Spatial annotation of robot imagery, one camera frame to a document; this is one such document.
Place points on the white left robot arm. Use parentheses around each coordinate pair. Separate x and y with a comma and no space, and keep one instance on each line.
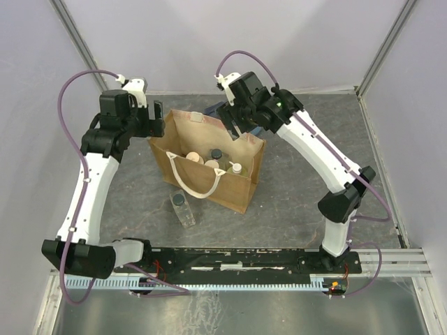
(76,249)

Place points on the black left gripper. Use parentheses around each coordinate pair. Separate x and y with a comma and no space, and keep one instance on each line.
(152,128)

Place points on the small green pump bottle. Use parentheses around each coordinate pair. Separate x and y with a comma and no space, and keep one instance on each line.
(238,169)

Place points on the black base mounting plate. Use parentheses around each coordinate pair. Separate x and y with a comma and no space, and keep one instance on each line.
(245,266)

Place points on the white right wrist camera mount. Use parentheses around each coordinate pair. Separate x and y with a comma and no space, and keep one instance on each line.
(224,82)

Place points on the clear bottle black cap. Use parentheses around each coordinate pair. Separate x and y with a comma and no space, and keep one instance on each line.
(182,209)
(221,157)

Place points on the blue and striped clothes pile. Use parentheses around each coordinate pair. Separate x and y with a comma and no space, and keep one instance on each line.
(212,110)

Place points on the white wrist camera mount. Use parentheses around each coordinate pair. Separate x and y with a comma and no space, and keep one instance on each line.
(136,86)
(224,82)

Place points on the brown canvas tote bag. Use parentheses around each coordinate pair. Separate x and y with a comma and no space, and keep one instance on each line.
(187,132)

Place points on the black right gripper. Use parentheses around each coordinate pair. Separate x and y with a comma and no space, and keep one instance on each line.
(232,131)

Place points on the aluminium frame rail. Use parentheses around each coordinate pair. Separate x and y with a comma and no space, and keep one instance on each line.
(392,262)

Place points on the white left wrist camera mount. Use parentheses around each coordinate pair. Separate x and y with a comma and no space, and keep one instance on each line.
(136,86)

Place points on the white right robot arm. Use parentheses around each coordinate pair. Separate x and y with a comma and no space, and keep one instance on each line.
(346,181)

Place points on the cream jar with lid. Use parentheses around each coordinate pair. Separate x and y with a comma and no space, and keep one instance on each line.
(195,157)

